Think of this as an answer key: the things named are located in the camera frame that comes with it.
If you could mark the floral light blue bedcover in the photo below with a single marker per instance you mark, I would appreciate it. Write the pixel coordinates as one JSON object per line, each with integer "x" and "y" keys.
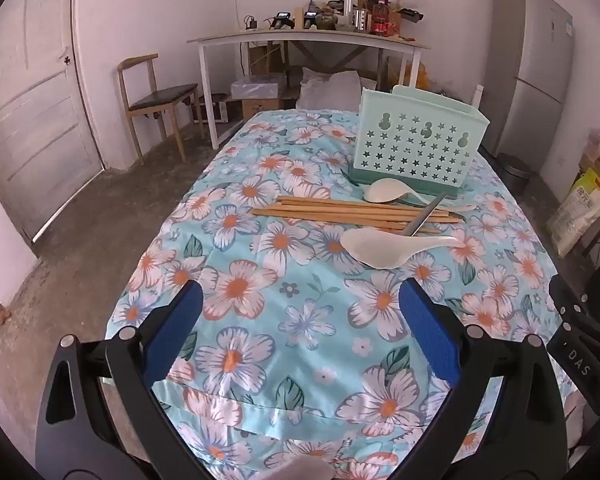
{"x": 280, "y": 310}

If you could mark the yellow plastic bag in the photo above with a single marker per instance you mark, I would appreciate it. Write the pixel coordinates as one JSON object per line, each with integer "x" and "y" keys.
{"x": 425, "y": 77}

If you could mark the yellow and white sack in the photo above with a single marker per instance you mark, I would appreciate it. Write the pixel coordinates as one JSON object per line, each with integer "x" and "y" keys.
{"x": 580, "y": 210}

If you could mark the cola bottle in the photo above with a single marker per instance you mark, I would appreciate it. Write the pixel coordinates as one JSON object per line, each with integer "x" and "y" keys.
{"x": 380, "y": 22}

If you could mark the black device with screen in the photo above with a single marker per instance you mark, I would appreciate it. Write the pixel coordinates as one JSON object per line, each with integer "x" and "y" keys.
{"x": 282, "y": 20}
{"x": 311, "y": 17}

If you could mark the wooden block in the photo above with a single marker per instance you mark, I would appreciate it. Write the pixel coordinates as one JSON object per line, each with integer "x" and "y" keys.
{"x": 299, "y": 17}

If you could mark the small white oven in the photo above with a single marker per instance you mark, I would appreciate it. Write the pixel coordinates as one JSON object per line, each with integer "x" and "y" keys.
{"x": 215, "y": 110}

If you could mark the white panel door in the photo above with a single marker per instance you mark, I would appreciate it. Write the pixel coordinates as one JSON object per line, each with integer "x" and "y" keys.
{"x": 30, "y": 110}

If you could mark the bundle of wooden chopsticks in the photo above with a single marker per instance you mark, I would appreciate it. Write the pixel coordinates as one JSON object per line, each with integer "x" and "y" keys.
{"x": 330, "y": 210}

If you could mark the white table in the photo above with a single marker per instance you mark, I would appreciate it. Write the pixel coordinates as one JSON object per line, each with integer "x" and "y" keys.
{"x": 305, "y": 35}

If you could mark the wooden chair with dark seat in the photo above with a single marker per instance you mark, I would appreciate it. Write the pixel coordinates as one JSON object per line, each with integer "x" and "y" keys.
{"x": 155, "y": 97}

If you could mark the black charger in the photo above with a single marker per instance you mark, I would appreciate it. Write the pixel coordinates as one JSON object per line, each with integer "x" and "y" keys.
{"x": 252, "y": 23}

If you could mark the printed cardboard box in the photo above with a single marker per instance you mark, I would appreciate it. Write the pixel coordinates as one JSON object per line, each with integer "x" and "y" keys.
{"x": 260, "y": 108}

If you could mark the green plastic utensil holder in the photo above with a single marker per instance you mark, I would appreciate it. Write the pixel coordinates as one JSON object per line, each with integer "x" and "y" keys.
{"x": 410, "y": 150}

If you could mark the white foam box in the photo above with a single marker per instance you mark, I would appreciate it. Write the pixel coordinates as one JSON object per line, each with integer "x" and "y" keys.
{"x": 257, "y": 87}

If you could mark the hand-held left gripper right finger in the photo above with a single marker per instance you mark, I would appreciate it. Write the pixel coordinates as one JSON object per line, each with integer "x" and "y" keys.
{"x": 430, "y": 332}

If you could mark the silver tin can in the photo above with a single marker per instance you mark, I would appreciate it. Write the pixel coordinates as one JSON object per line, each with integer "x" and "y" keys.
{"x": 361, "y": 20}

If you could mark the grey refrigerator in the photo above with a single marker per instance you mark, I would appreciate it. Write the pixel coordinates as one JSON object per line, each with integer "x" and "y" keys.
{"x": 530, "y": 70}

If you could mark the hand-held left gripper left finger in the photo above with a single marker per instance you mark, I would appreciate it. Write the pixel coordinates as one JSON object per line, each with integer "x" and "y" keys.
{"x": 175, "y": 332}

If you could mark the metal spoon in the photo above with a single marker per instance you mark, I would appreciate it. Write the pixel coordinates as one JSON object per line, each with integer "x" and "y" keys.
{"x": 422, "y": 217}

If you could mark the metal trash can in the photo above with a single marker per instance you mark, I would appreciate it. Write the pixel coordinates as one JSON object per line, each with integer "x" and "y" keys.
{"x": 514, "y": 172}

